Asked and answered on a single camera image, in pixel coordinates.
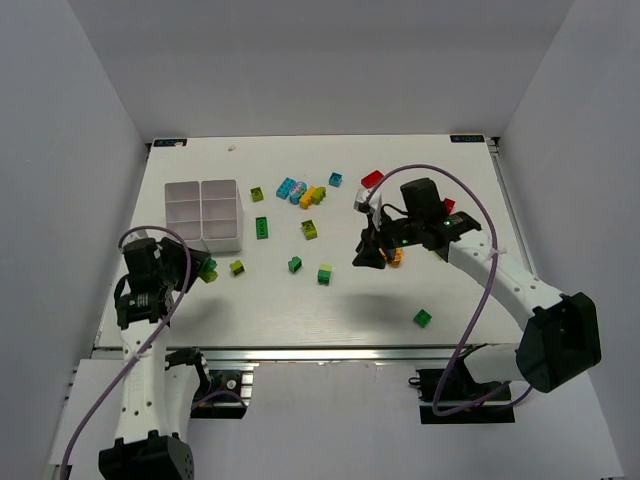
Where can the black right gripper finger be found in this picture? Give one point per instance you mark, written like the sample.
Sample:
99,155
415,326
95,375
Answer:
374,260
369,240

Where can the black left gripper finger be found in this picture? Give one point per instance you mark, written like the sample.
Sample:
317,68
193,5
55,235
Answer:
174,253
187,269

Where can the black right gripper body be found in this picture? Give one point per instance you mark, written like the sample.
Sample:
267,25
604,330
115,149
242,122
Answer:
379,239

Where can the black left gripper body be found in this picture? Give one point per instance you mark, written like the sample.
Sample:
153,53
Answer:
189,267

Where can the green yellow lego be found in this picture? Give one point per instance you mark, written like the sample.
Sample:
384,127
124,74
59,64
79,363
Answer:
207,272

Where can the lime rounded lego brick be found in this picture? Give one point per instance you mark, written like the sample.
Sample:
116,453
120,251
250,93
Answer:
318,195

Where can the dark green small lego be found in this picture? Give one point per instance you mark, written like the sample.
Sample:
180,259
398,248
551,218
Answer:
294,264

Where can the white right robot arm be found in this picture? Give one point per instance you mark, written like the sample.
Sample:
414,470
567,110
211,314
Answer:
560,335

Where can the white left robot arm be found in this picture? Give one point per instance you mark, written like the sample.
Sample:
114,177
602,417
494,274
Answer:
160,386

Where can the yellow orange flower lego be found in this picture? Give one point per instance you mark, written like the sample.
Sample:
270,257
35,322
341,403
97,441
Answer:
395,259

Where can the red lego brick far right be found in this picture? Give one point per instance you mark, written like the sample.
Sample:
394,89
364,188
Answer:
449,204

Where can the red lego brick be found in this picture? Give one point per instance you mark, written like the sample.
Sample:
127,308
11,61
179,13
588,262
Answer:
449,204
372,179

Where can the green and pale lego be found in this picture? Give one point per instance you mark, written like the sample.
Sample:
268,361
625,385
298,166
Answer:
324,274

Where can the white compartment container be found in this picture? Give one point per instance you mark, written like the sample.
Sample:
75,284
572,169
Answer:
207,215

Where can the red lego brick top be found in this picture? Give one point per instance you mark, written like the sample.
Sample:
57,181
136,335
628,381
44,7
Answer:
372,179

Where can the olive lime small lego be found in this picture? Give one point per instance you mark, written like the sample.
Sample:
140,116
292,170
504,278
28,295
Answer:
237,267

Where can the lime sloped lego center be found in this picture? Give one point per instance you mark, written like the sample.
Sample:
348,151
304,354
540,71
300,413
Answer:
309,230

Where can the teal small lego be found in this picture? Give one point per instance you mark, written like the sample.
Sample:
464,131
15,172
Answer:
335,179

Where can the yellow lego brick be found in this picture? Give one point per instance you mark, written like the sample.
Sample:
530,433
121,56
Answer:
306,199

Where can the green square lego front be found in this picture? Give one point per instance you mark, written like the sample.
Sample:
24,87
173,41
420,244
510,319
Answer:
422,318

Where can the teal printed round lego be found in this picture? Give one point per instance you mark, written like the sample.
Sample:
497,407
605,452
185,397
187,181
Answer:
296,192

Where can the blue label right corner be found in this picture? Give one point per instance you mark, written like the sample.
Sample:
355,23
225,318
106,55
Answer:
467,138

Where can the blue label corner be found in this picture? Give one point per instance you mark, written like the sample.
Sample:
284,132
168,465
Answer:
169,142
467,138

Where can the dark green long lego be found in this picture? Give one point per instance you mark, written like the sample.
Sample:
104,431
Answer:
261,225

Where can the blue long lego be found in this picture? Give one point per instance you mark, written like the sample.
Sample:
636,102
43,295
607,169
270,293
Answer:
283,191

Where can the lime small lego near container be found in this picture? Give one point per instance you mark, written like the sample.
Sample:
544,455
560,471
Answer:
256,194

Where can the blue label left corner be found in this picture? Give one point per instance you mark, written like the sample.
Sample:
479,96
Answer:
169,142

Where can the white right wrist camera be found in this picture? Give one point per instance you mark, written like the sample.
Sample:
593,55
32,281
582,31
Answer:
370,204

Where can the aluminium table front rail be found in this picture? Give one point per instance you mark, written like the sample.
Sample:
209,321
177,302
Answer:
411,354

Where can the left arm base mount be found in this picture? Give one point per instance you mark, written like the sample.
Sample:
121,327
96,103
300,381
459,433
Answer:
220,390

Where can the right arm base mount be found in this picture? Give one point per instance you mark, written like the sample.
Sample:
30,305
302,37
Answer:
460,389

